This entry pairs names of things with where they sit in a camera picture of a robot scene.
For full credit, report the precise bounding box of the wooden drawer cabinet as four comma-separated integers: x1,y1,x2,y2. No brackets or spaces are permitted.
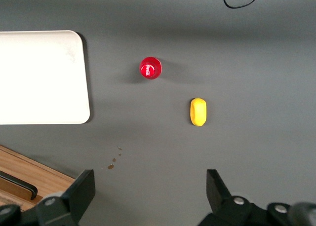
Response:
0,144,76,213

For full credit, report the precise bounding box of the red coke bottle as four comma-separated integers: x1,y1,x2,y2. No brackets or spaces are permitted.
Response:
139,56,163,80

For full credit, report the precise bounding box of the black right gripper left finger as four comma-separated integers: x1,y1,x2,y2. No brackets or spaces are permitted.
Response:
37,169,96,226

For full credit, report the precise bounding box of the cream rectangular tray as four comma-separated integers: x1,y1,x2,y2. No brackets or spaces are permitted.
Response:
0,30,91,125

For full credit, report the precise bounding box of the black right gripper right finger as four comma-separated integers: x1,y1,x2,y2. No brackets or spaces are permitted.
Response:
197,169,270,226

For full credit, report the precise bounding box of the black handle of lower drawer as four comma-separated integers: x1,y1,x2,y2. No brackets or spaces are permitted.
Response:
0,171,39,201

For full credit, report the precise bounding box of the yellow lemon-shaped object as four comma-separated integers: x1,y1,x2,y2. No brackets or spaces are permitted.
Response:
189,97,208,127

